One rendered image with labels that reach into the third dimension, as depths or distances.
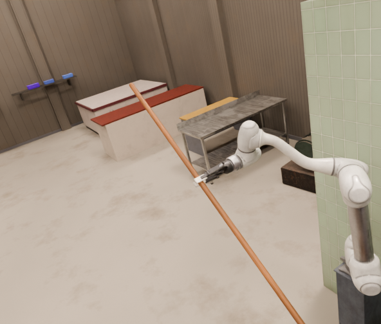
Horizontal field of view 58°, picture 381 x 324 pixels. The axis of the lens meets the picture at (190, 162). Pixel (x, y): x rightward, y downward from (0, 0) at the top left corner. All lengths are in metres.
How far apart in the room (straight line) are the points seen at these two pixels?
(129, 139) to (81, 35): 5.10
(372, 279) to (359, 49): 1.34
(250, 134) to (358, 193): 0.59
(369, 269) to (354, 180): 0.56
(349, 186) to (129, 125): 6.25
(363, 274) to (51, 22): 10.81
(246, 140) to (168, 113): 6.22
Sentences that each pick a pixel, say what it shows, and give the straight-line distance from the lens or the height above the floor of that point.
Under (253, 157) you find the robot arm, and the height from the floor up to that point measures 1.91.
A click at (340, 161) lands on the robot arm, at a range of 2.01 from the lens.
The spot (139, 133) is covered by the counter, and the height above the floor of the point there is 0.42.
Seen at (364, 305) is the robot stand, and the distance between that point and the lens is 2.58.
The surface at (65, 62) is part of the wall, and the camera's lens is 11.73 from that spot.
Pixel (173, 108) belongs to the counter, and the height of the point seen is 0.67.
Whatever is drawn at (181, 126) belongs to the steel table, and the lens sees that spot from 5.92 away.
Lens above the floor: 2.77
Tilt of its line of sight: 24 degrees down
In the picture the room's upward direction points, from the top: 14 degrees counter-clockwise
